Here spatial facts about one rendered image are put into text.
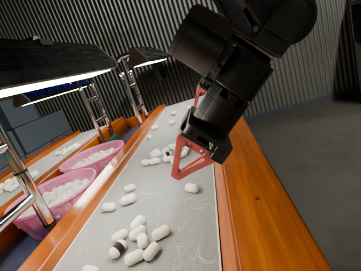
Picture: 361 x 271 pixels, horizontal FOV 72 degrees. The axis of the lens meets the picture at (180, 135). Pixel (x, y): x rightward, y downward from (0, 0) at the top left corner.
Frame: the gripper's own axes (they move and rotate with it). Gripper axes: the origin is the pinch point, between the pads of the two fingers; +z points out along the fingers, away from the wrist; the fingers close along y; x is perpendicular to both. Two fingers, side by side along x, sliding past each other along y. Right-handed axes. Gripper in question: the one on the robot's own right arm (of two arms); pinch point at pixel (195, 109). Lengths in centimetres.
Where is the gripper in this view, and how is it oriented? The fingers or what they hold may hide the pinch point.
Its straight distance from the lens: 73.6
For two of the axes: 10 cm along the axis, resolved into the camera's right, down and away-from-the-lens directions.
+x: 8.5, 5.2, 0.9
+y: -1.0, 3.2, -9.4
